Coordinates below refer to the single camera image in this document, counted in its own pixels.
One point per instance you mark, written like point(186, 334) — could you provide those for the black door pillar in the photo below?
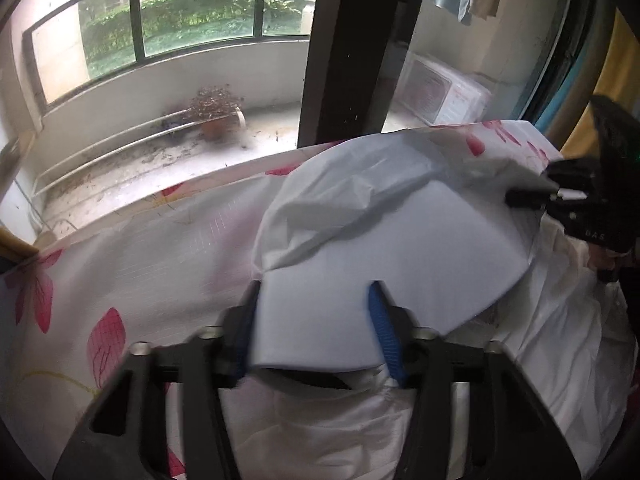
point(350, 50)

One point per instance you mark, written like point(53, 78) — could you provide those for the balcony window frame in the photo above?
point(135, 20)

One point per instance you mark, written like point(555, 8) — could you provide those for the metal balcony rail pipes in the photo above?
point(125, 142)

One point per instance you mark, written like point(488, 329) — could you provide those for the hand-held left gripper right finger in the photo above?
point(382, 325)

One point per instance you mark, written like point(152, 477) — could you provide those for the white garment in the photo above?
point(400, 240)

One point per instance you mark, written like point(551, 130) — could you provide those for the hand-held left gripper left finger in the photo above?
point(241, 350)

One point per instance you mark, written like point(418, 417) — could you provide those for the yellow curtain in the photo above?
point(617, 65)
point(17, 242)

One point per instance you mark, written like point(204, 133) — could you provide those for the white air conditioner unit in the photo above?
point(440, 90)

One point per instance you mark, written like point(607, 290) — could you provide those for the floral bed sheet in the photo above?
point(150, 260)

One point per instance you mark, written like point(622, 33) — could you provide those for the potted plant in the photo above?
point(215, 110)

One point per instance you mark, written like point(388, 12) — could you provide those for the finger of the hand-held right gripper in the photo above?
point(532, 199)
point(572, 172)

